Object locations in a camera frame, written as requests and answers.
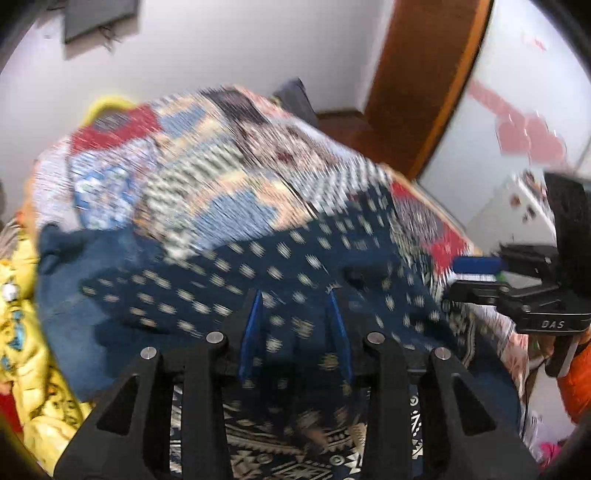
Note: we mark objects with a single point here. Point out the white appliance with stickers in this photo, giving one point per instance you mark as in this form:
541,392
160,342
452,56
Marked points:
498,217

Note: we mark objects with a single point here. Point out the patchwork bedspread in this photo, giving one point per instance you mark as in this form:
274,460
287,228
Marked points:
207,175

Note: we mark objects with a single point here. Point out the pink cloth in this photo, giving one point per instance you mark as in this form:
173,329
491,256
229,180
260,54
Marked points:
549,452

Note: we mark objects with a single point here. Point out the yellow clothes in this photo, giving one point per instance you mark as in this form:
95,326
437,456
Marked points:
32,369

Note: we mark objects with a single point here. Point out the navy patterned garment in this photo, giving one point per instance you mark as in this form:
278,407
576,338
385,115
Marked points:
277,267

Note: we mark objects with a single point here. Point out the wooden door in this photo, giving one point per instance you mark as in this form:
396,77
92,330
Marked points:
415,69

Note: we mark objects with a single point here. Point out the small pink wall sticker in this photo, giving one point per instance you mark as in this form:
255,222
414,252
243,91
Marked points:
538,44

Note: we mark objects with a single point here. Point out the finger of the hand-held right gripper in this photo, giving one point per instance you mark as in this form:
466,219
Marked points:
480,293
475,264

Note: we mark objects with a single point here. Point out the yellow hoop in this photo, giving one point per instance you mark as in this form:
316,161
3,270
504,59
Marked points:
108,104

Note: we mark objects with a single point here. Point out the small black wall monitor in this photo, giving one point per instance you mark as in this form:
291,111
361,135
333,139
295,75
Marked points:
97,18

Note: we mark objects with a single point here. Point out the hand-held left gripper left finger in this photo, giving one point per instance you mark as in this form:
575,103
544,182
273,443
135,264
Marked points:
249,337

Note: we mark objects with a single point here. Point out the pink heart wall sticker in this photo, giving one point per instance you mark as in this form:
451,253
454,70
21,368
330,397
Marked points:
526,134

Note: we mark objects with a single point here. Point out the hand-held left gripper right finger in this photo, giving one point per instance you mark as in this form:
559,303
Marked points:
340,341

